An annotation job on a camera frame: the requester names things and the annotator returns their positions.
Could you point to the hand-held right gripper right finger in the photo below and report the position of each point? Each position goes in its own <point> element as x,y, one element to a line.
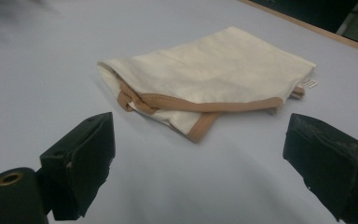
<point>332,161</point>

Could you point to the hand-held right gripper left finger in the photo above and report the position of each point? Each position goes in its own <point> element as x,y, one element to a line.
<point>80,155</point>

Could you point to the cream cloth with tan trim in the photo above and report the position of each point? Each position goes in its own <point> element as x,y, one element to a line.
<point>205,81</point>

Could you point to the grey metal stand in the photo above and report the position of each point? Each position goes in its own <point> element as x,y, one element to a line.
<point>352,18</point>

